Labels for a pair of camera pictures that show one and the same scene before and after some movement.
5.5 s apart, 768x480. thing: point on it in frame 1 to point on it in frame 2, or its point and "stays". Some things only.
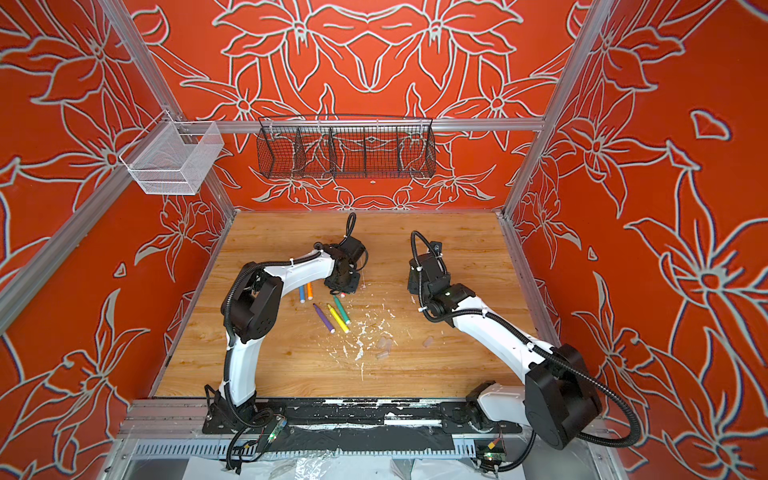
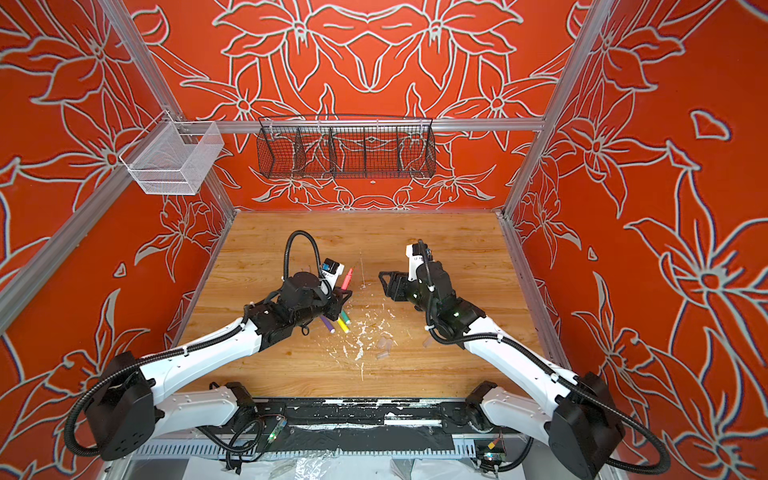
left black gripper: x=343 y=281 to x=327 y=297
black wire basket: x=346 y=146 stays
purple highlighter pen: x=324 y=318 stays
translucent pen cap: x=385 y=343 stays
